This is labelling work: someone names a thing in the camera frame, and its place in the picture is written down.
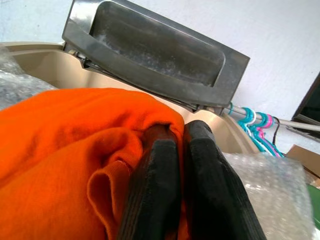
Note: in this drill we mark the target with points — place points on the orange cloth garment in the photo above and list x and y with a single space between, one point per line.
75 160

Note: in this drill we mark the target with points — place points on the pink plastic hanger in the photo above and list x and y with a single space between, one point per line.
268 132

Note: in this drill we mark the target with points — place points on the grey washing machine lid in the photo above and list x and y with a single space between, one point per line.
155 52

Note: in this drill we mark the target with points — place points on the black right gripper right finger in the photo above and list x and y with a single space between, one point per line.
215 190

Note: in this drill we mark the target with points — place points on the beige washing machine body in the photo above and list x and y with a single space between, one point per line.
62 72

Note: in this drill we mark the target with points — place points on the white plastic hanger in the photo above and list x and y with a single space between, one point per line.
253 127

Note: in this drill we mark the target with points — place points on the clear bubble wrap sheet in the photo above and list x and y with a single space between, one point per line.
15 82
272 190

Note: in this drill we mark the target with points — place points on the brown cardboard box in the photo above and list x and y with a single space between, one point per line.
303 157

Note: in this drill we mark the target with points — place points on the silver clothes rail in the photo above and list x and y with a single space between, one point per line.
275 120

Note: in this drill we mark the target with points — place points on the dark framed window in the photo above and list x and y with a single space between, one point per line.
310 105

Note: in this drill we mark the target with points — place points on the teal plastic hanger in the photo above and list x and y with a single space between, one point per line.
252 130

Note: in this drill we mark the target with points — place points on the green object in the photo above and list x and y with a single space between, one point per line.
314 193

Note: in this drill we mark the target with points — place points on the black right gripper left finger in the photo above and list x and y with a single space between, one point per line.
155 190

